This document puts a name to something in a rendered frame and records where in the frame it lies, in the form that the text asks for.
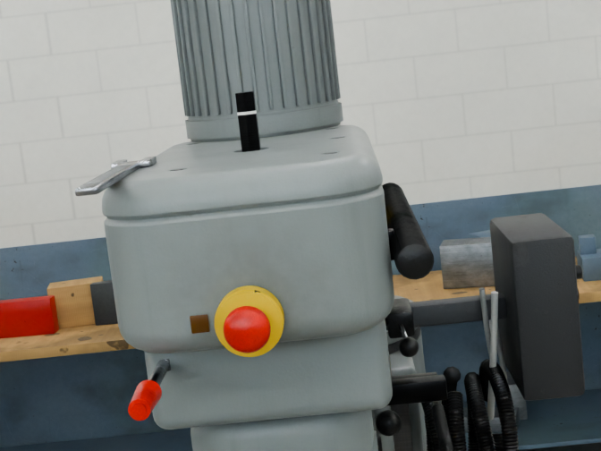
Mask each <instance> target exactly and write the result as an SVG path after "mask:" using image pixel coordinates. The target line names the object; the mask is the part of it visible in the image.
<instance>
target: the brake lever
mask: <svg viewBox="0 0 601 451"><path fill-rule="evenodd" d="M169 370H171V366H170V360H169V359H164V360H160V361H159V362H158V363H157V366H156V367H155V368H154V370H153V372H152V374H151V375H150V377H149V379H148V380H144V381H141V382H140V383H139V384H138V385H137V387H136V390H135V392H134V394H133V397H132V399H131V402H130V404H129V407H128V412H129V415H130V416H131V417H132V419H134V420H136V421H143V420H146V419H147V418H148V417H149V415H150V414H151V412H152V411H153V409H154V408H155V406H156V405H157V403H158V401H159V400H160V398H161V395H162V390H161V387H160V384H161V382H162V380H163V379H164V377H165V374H166V373H167V372H168V371H169Z"/></svg>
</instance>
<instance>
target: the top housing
mask: <svg viewBox="0 0 601 451"><path fill-rule="evenodd" d="M259 140H260V148H261V150H255V151H247V152H242V150H241V140H229V141H214V142H193V141H190V142H184V143H180V144H177V145H173V146H172V147H171V148H169V149H167V150H165V151H164V152H162V153H160V154H159V155H157V156H156V158H157V162H156V163H155V164H154V165H153V166H150V167H142V168H139V169H137V170H135V171H134V172H132V173H131V174H128V175H127V176H125V177H124V178H123V179H121V180H120V181H118V182H117V183H115V184H113V185H111V186H110V187H108V188H107V189H106V190H105V192H104V195H103V198H102V213H103V215H104V216H106V220H105V221H104V226H105V232H106V244H107V251H108V258H109V264H110V270H111V277H112V283H113V289H114V302H115V308H116V315H117V321H118V327H119V329H120V332H121V335H122V337H123V338H124V340H125V341H126V343H128V344H129V345H131V346H133V347H134V348H136V349H139V350H141V351H145V352H149V353H185V352H194V351H202V350H211V349H220V348H225V347H224V346H223V345H222V344H221V342H220V341H219V339H218V337H217V335H216V330H215V315H216V311H217V308H218V306H219V304H220V302H221V301H222V300H223V299H224V297H225V296H226V295H227V294H228V293H230V292H231V291H232V290H234V289H236V288H238V287H241V286H246V285H254V286H258V287H261V288H264V289H266V290H268V291H269V292H270V293H271V294H273V295H274V296H275V297H276V299H277V300H278V301H279V302H280V303H281V306H282V308H283V311H284V329H283V333H282V335H281V337H280V339H279V341H278V343H282V342H291V341H300V340H309V339H318V338H327V337H335V336H346V335H350V334H355V333H359V332H361V331H364V330H367V329H369V328H372V327H374V326H375V325H377V324H379V323H381V322H382V321H383V320H384V319H385V318H386V317H387V316H388V315H389V314H390V312H391V310H392V308H393V306H394V282H393V273H392V264H391V255H390V246H389V237H388V228H387V219H386V211H385V194H384V189H383V187H382V183H383V176H382V173H381V169H380V166H379V164H378V161H377V157H376V155H375V152H374V150H373V148H372V145H371V142H370V140H369V137H368V135H367V134H366V132H365V131H363V130H362V129H361V128H360V127H358V126H355V125H337V126H334V127H330V128H325V129H321V130H316V131H311V132H300V133H294V134H287V135H281V136H274V137H265V138H259ZM203 314H207V315H208V323H209V330H210V331H209V332H205V333H196V334H192V333H191V326H190V316H195V315H203Z"/></svg>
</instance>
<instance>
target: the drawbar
mask: <svg viewBox="0 0 601 451"><path fill-rule="evenodd" d="M235 97H236V106H237V113H241V112H249V111H256V102H255V95H254V91H247V92H240V93H235ZM238 120H239V128H240V135H241V150H242V152H247V151H255V150H261V148H260V140H259V132H258V118H257V114H251V115H238Z"/></svg>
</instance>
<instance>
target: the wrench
mask: <svg viewBox="0 0 601 451"><path fill-rule="evenodd" d="M156 162H157V158H156V156H154V157H145V158H143V159H142V160H137V161H129V162H127V159H123V160H117V161H115V162H114V163H113V164H112V165H111V169H110V170H108V171H106V172H105V173H103V174H101V175H99V176H97V177H96V178H94V179H92V180H90V181H88V182H87V183H84V184H83V185H81V186H80V187H78V188H76V189H75V195H76V196H86V195H94V194H99V193H100V192H102V191H103V190H105V189H107V188H108V187H110V186H111V185H113V184H115V183H117V182H118V181H120V180H121V179H123V178H124V177H125V176H127V175H128V174H131V173H132V172H134V171H135V170H137V169H139V168H142V167H150V166H153V165H154V164H155V163H156Z"/></svg>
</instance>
